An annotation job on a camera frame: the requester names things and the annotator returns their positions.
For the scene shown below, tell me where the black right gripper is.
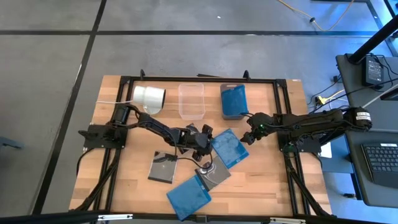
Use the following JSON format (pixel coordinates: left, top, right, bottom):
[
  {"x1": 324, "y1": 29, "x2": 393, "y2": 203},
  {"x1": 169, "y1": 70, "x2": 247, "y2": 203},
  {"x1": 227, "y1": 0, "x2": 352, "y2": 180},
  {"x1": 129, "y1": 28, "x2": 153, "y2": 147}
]
[{"x1": 240, "y1": 111, "x2": 280, "y2": 146}]

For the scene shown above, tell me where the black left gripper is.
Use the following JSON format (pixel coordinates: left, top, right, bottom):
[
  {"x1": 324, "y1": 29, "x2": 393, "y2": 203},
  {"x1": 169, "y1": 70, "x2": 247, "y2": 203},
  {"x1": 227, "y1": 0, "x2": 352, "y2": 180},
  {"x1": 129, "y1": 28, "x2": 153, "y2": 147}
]
[{"x1": 179, "y1": 123, "x2": 215, "y2": 163}]

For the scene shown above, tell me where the blue jewel case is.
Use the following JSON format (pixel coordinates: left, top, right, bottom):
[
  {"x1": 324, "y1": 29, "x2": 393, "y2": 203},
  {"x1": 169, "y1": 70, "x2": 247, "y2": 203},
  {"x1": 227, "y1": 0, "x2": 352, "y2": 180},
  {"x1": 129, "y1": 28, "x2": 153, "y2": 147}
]
[
  {"x1": 211, "y1": 128, "x2": 250, "y2": 170},
  {"x1": 221, "y1": 84, "x2": 249, "y2": 117}
]

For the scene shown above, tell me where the clear black jewel case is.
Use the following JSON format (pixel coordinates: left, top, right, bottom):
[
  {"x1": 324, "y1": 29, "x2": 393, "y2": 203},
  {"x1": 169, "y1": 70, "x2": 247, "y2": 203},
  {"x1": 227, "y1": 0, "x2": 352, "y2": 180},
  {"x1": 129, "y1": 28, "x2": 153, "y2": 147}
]
[
  {"x1": 147, "y1": 151, "x2": 179, "y2": 185},
  {"x1": 194, "y1": 154, "x2": 232, "y2": 192}
]

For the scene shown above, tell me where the blue plastic lid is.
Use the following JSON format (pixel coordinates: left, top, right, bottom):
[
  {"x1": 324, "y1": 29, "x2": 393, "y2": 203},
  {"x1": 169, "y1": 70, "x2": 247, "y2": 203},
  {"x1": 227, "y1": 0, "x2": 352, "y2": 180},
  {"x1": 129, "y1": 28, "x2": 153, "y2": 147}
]
[{"x1": 165, "y1": 174, "x2": 213, "y2": 222}]

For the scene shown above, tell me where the grey translucent plastic bin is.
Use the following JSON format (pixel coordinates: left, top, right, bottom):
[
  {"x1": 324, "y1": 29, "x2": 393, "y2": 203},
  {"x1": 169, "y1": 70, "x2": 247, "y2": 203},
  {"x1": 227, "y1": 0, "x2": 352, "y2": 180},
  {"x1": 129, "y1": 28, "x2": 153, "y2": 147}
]
[{"x1": 220, "y1": 83, "x2": 250, "y2": 121}]

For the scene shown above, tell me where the clear plastic bin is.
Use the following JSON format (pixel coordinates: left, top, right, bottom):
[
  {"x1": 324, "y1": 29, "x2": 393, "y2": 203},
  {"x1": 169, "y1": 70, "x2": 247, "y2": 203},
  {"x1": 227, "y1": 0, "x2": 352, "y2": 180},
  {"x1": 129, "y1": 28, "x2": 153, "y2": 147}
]
[{"x1": 177, "y1": 82, "x2": 206, "y2": 121}]

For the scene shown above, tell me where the white cylindrical projector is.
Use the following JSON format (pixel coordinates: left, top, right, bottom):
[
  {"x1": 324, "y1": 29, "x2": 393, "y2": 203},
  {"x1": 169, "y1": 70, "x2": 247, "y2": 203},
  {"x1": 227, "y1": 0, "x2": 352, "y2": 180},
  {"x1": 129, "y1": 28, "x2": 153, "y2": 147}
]
[{"x1": 132, "y1": 85, "x2": 167, "y2": 115}]

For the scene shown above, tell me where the white paper sheet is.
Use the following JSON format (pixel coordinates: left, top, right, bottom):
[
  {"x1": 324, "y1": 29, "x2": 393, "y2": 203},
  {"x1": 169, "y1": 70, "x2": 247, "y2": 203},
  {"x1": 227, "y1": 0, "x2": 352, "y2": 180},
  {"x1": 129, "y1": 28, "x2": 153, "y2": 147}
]
[{"x1": 319, "y1": 142, "x2": 333, "y2": 159}]

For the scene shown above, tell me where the yellow power plug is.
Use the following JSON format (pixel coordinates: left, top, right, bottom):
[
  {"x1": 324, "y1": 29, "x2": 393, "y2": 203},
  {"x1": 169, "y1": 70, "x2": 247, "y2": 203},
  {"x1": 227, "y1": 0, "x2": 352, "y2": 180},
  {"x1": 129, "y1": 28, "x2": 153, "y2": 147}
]
[{"x1": 316, "y1": 89, "x2": 346, "y2": 105}]

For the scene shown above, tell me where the grey side desk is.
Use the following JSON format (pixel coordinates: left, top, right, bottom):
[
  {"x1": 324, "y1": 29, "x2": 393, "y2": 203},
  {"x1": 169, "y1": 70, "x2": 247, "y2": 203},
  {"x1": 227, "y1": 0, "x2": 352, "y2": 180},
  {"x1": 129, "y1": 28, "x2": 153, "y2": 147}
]
[{"x1": 335, "y1": 53, "x2": 398, "y2": 208}]

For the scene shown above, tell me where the black keyboard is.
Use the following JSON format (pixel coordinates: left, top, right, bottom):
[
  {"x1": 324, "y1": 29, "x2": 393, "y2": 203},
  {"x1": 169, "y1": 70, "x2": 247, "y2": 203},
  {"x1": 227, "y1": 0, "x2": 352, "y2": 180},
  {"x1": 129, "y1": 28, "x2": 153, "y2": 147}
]
[{"x1": 360, "y1": 142, "x2": 398, "y2": 189}]

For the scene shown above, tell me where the black power adapter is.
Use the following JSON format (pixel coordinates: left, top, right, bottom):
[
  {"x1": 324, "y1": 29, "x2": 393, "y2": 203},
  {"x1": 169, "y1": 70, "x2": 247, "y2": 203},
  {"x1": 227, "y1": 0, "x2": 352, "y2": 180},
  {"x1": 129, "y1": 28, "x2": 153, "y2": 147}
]
[{"x1": 361, "y1": 55, "x2": 385, "y2": 90}]

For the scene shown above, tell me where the black pole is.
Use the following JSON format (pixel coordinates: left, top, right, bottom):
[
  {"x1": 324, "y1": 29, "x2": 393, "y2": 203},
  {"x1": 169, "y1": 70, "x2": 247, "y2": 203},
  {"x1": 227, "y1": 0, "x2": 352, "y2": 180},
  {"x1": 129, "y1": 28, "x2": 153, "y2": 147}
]
[{"x1": 350, "y1": 15, "x2": 398, "y2": 65}]

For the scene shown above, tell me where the black aluminium table frame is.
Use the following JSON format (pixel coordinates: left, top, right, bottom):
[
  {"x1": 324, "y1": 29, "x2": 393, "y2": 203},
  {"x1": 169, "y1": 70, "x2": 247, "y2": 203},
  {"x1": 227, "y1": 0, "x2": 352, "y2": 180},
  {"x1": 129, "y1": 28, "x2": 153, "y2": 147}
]
[{"x1": 68, "y1": 68, "x2": 333, "y2": 224}]

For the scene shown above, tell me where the silver metal bracket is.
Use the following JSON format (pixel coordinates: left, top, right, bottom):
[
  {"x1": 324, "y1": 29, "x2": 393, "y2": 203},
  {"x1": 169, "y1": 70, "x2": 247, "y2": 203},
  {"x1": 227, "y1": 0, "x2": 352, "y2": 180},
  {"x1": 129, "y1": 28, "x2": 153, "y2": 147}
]
[
  {"x1": 97, "y1": 213, "x2": 134, "y2": 222},
  {"x1": 269, "y1": 217, "x2": 307, "y2": 224}
]

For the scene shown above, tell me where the white projector cable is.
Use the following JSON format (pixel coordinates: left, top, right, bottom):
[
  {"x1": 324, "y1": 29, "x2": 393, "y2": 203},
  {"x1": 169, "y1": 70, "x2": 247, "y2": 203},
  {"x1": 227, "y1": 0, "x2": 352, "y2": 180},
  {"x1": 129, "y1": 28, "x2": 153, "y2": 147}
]
[{"x1": 95, "y1": 99, "x2": 134, "y2": 105}]

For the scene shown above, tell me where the yellow extension cable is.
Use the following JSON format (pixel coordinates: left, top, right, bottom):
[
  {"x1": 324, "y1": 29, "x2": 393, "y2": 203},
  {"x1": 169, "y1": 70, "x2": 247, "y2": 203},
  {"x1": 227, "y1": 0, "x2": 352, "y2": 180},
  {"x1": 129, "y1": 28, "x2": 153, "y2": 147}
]
[{"x1": 277, "y1": 0, "x2": 356, "y2": 32}]

